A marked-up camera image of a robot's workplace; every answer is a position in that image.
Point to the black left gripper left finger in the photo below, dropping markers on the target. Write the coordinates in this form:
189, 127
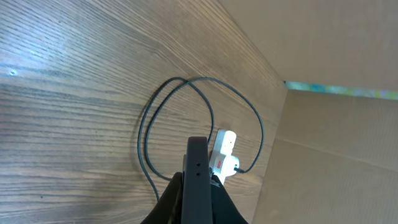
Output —
169, 207

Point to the white charger plug adapter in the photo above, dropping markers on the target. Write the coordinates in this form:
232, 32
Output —
223, 165

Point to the blue screen smartphone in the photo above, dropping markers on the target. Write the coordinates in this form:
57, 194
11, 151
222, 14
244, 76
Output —
196, 196

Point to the white power strip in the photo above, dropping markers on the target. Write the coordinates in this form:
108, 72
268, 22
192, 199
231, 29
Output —
224, 142

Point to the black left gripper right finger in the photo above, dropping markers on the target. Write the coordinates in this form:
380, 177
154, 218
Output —
223, 208

